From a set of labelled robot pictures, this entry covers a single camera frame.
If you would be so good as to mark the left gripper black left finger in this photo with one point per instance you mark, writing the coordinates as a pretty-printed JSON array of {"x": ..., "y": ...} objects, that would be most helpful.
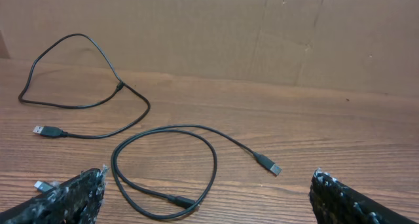
[{"x": 77, "y": 200}]

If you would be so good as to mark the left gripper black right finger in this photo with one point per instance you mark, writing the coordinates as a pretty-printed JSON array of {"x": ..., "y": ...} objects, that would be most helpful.
[{"x": 336, "y": 203}]

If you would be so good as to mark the cardboard back panel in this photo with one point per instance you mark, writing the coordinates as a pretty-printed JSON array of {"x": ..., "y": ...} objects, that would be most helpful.
[{"x": 360, "y": 45}]

